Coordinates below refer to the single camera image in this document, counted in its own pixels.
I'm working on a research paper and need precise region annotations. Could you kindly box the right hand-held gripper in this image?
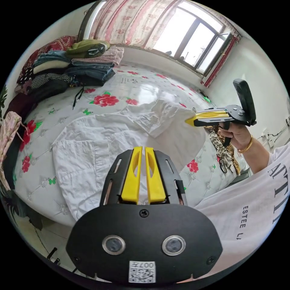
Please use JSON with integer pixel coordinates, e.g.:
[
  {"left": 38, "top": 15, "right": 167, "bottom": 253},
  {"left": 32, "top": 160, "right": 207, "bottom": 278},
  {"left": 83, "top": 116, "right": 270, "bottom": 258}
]
[{"left": 185, "top": 104, "right": 257, "bottom": 148}]

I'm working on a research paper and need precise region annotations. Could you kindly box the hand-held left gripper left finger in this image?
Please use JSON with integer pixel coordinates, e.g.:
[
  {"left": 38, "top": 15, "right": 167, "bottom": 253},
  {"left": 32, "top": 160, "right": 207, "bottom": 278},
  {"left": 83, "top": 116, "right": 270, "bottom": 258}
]
[{"left": 121, "top": 147, "right": 143, "bottom": 202}]

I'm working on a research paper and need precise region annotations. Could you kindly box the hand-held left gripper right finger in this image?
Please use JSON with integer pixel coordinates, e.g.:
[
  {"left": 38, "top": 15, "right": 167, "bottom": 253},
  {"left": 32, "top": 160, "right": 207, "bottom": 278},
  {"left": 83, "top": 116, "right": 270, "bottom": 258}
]
[{"left": 145, "top": 147, "right": 167, "bottom": 202}]

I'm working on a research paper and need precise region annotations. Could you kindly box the white short sleeve shirt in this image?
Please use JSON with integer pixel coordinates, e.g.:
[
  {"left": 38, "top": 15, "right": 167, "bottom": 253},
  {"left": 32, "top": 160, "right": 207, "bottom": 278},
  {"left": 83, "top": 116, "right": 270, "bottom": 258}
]
[{"left": 51, "top": 99, "right": 205, "bottom": 223}]

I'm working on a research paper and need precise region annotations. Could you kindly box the person's right forearm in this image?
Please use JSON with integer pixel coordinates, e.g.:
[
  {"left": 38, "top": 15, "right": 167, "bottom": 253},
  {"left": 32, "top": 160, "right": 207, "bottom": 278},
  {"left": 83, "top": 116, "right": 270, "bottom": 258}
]
[{"left": 237, "top": 135, "right": 272, "bottom": 171}]

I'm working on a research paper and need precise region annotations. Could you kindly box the person's right hand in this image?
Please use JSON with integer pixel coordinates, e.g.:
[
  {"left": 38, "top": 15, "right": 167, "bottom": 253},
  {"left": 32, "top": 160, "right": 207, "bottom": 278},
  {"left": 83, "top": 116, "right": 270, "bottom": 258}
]
[{"left": 218, "top": 124, "right": 252, "bottom": 152}]

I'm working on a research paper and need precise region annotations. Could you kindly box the black and gold patterned garment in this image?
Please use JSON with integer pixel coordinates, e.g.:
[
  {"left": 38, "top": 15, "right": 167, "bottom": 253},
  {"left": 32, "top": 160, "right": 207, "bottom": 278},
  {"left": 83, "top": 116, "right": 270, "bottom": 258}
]
[{"left": 208, "top": 126, "right": 241, "bottom": 176}]

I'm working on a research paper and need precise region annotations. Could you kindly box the red curtain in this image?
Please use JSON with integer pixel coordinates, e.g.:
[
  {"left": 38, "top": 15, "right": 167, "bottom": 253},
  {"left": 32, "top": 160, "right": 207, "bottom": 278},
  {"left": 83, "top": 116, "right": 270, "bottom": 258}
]
[{"left": 203, "top": 36, "right": 240, "bottom": 88}]

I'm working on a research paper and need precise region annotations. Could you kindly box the bed with flower print quilt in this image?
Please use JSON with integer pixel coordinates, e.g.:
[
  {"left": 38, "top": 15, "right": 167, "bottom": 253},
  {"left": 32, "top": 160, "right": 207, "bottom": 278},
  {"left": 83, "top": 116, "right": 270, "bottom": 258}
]
[{"left": 13, "top": 63, "right": 241, "bottom": 227}]

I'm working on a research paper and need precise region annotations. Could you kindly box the window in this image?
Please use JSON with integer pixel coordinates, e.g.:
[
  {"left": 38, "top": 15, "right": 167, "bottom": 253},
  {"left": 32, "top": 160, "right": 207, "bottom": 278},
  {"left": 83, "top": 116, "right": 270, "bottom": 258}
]
[{"left": 152, "top": 3, "right": 234, "bottom": 76}]

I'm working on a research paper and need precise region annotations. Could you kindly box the person's body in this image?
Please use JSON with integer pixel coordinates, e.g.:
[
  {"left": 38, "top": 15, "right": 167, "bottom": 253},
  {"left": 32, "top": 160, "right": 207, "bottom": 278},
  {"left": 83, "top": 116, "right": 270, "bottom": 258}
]
[{"left": 194, "top": 140, "right": 290, "bottom": 273}]

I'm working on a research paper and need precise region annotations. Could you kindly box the pink flowered curtain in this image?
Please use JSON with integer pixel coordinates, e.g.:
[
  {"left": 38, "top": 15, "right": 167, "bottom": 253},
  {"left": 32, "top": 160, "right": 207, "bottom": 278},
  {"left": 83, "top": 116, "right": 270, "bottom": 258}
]
[{"left": 89, "top": 0, "right": 184, "bottom": 51}]

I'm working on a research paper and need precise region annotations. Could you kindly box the pile of clothes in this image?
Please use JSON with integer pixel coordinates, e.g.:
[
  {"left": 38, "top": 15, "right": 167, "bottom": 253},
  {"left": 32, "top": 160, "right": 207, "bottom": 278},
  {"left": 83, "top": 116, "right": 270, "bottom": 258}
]
[{"left": 15, "top": 36, "right": 125, "bottom": 97}]

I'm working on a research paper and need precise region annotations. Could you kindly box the pink flowered garment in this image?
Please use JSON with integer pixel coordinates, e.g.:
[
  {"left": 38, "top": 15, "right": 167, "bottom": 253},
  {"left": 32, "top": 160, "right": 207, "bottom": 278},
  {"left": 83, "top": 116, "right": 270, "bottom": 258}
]
[{"left": 0, "top": 111, "right": 28, "bottom": 191}]

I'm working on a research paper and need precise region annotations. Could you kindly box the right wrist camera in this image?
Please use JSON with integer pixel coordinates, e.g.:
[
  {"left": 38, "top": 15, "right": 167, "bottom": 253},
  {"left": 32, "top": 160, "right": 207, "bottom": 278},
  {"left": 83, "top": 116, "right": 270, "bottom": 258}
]
[{"left": 233, "top": 79, "right": 257, "bottom": 123}]

